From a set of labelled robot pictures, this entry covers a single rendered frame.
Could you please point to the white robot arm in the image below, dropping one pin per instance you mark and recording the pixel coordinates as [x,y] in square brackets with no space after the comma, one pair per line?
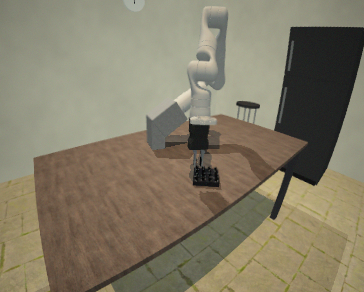
[198,95]

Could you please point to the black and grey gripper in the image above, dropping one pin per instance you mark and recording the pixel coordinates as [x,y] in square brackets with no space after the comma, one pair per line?
[199,129]

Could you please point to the black knob box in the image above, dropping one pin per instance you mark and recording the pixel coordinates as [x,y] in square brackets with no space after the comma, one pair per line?
[202,177]

